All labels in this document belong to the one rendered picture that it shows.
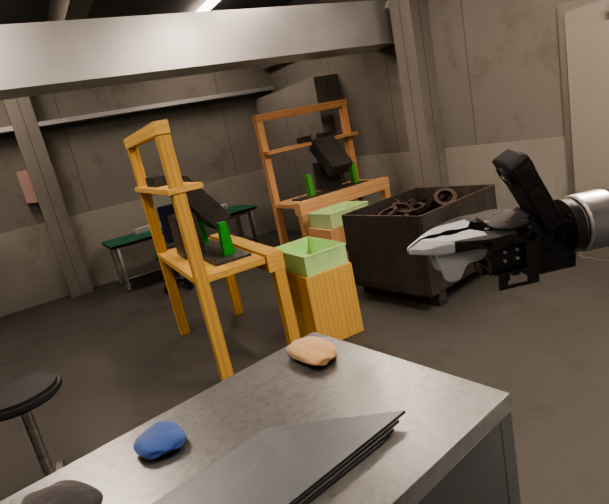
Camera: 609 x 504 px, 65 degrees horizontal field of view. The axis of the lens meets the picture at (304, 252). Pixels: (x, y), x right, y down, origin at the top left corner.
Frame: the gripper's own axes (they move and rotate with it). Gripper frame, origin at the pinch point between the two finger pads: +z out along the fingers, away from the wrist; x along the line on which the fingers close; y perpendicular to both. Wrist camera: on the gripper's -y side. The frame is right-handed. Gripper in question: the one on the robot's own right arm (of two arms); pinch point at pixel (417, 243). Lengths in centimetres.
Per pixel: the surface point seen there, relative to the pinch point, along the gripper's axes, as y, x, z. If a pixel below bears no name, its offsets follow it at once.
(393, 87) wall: 31, 541, -159
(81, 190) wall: 93, 656, 282
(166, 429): 42, 29, 49
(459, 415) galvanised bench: 43.2, 15.0, -9.3
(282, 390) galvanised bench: 46, 39, 24
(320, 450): 40.3, 11.7, 17.6
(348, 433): 40.7, 14.6, 12.0
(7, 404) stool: 95, 137, 153
